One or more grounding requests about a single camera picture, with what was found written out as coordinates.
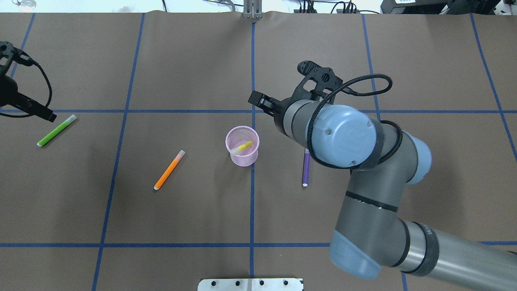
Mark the purple marker pen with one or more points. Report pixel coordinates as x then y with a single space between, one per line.
306 168

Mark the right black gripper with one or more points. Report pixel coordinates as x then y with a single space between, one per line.
277 109

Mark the green marker pen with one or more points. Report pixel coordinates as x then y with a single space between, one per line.
61 127

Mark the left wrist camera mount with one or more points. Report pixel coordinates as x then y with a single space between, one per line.
9 53

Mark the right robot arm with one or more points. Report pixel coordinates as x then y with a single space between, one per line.
383 160

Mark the aluminium frame post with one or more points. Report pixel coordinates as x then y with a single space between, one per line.
252 9

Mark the orange marker pen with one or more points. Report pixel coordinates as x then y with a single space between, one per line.
169 170

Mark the pink mesh pen holder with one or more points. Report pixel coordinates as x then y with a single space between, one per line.
242 143

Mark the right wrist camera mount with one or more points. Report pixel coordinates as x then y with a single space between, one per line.
323 78

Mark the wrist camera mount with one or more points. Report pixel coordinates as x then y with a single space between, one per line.
323 78
9 53

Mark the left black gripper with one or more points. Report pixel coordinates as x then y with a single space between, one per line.
9 92

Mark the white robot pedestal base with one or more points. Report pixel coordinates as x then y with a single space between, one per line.
251 284

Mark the yellow marker pen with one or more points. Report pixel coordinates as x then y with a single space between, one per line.
237 150

